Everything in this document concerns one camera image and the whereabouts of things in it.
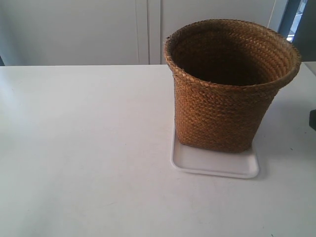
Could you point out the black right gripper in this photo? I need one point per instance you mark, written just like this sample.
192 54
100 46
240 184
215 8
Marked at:
312 119

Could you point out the brown woven wicker basket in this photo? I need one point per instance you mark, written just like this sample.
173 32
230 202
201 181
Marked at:
226 74

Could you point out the white rectangular plastic tray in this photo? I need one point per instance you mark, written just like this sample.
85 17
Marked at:
193 160

